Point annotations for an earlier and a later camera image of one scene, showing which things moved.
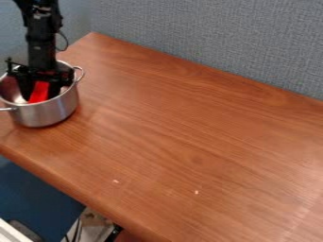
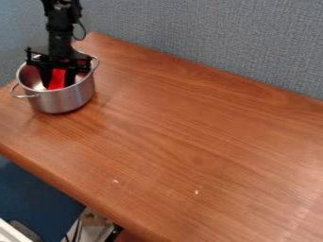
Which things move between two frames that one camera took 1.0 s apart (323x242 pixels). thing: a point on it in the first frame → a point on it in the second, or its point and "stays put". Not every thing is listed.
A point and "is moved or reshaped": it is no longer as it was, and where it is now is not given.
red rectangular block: x=40 y=92 is moved or reshaped
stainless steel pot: x=41 y=113 is moved or reshaped
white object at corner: x=9 y=233 stays put
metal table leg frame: x=90 y=227 stays put
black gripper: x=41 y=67 → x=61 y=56
